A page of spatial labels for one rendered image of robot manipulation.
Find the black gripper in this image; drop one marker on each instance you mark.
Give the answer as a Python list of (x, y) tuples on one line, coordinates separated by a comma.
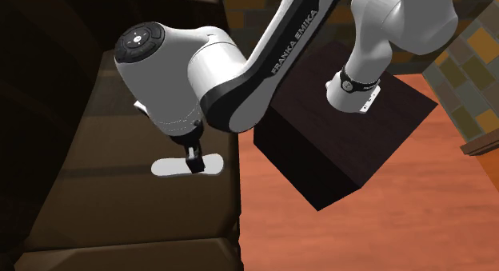
[(190, 138)]

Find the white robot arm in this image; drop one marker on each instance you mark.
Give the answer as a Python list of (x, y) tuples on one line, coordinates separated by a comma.
[(163, 75)]

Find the white flat oval thing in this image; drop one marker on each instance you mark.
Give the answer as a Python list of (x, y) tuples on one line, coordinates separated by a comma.
[(167, 167)]

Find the dark robot stand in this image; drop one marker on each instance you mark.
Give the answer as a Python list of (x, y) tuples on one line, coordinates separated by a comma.
[(312, 145)]

